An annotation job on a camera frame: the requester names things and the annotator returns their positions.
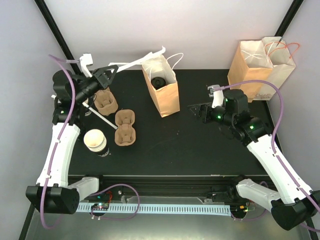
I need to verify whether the small brown paper bag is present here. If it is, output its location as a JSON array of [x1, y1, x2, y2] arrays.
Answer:
[[141, 54, 180, 118]]

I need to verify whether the stack of paper cups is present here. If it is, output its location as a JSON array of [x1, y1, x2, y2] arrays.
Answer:
[[83, 129, 110, 157]]

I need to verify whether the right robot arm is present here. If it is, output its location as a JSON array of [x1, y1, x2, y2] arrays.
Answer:
[[188, 87, 320, 231]]

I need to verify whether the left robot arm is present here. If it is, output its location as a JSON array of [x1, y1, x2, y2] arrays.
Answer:
[[25, 65, 118, 214]]

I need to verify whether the stack of pulp cup carriers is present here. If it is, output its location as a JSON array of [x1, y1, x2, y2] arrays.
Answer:
[[94, 87, 119, 116]]

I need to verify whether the large brown paper bag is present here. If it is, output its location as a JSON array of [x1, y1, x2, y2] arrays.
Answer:
[[227, 40, 273, 103]]

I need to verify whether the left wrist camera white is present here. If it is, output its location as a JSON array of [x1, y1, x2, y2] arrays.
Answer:
[[79, 53, 93, 78]]

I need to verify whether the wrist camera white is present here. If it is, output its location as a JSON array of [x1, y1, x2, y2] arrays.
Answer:
[[207, 84, 224, 109], [79, 53, 93, 78]]

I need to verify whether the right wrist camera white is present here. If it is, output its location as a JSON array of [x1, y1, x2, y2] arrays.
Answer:
[[207, 84, 224, 109]]

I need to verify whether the light blue cable duct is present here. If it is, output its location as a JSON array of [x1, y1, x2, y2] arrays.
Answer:
[[76, 202, 231, 217]]

